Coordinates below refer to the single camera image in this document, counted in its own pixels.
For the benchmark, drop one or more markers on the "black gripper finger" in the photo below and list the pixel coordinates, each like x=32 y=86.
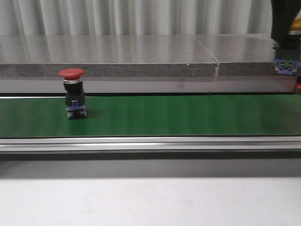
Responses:
x=283 y=14

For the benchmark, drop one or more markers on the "yellow mushroom push button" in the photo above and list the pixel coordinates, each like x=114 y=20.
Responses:
x=287 y=60

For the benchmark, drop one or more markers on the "red mushroom push button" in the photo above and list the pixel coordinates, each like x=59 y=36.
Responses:
x=75 y=95

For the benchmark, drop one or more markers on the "grey stone countertop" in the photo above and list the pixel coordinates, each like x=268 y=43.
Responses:
x=223 y=63

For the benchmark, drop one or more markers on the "green conveyor belt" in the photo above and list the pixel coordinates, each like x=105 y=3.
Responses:
x=154 y=116

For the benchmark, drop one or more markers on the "white pleated curtain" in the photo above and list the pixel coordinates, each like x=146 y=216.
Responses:
x=134 y=17

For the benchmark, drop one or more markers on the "aluminium conveyor frame rail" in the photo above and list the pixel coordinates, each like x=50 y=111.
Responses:
x=123 y=145

